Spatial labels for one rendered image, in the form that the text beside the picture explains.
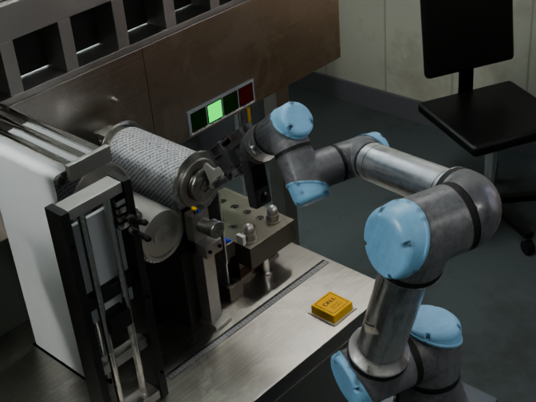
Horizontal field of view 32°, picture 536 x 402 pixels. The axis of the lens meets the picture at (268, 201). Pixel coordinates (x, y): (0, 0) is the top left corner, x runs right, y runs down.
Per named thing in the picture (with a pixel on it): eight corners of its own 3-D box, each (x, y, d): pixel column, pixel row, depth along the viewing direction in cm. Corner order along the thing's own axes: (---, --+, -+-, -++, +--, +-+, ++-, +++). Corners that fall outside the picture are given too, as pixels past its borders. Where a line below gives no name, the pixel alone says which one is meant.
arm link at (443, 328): (474, 375, 187) (476, 321, 180) (418, 401, 182) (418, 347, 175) (437, 341, 196) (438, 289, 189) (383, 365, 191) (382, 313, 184)
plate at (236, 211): (252, 269, 227) (250, 249, 224) (143, 216, 252) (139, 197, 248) (296, 239, 237) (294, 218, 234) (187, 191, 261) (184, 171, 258)
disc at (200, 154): (167, 214, 205) (182, 149, 202) (165, 214, 205) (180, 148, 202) (213, 214, 216) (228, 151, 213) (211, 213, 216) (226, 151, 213)
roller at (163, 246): (146, 271, 205) (138, 225, 199) (74, 232, 221) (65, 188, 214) (187, 246, 212) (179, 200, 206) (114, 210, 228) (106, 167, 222)
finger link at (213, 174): (199, 168, 209) (220, 152, 201) (214, 191, 209) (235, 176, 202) (189, 174, 207) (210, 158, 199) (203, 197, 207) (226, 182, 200)
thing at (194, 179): (192, 174, 204) (217, 165, 209) (186, 171, 205) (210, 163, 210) (191, 206, 207) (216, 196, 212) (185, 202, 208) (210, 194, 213)
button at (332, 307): (334, 324, 219) (333, 316, 217) (311, 313, 223) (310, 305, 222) (352, 309, 223) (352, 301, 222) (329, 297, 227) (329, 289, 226)
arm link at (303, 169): (353, 185, 181) (332, 132, 183) (302, 202, 177) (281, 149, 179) (338, 195, 189) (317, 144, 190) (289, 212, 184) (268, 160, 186)
